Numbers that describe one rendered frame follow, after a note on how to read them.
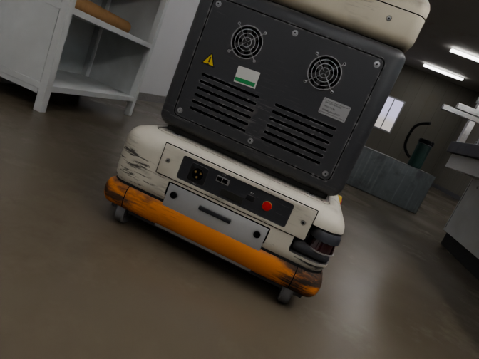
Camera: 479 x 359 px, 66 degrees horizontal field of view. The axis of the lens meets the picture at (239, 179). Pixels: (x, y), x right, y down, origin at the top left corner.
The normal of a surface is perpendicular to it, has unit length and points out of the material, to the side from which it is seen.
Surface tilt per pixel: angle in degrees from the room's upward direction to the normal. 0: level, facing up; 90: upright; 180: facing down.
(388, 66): 90
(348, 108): 90
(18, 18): 90
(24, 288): 0
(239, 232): 90
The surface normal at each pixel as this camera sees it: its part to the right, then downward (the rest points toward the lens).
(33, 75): -0.21, 0.14
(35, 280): 0.37, -0.90
